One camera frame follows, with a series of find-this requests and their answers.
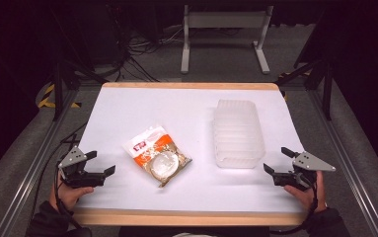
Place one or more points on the clear plastic container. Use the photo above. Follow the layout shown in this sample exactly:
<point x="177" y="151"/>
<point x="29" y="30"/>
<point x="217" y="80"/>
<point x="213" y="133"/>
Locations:
<point x="237" y="135"/>

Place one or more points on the orange and white snack packet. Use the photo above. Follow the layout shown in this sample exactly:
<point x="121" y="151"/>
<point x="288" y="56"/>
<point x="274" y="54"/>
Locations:
<point x="157" y="154"/>

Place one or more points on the white metal stand frame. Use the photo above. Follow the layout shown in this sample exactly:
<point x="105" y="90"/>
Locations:
<point x="226" y="19"/>

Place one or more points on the black metal stand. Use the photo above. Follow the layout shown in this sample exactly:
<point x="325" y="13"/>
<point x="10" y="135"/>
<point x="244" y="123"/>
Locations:
<point x="327" y="89"/>
<point x="58" y="85"/>

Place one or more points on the person's left hand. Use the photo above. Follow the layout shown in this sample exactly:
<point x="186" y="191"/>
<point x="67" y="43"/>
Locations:
<point x="68" y="197"/>

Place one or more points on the person's right hand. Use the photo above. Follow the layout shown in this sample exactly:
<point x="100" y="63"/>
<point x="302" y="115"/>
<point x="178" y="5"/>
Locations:
<point x="311" y="199"/>

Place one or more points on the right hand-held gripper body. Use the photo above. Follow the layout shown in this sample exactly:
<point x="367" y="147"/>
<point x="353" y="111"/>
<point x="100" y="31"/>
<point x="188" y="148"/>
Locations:
<point x="310" y="163"/>

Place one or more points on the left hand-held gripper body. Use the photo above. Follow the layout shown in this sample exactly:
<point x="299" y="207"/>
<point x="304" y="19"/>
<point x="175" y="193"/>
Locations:
<point x="74" y="158"/>

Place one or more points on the yellow and black hazard tape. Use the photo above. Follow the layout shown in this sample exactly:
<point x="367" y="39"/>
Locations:
<point x="46" y="97"/>

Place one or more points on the aluminium rail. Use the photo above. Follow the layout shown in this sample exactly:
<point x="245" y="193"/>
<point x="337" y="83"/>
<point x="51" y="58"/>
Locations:
<point x="351" y="168"/>
<point x="32" y="171"/>

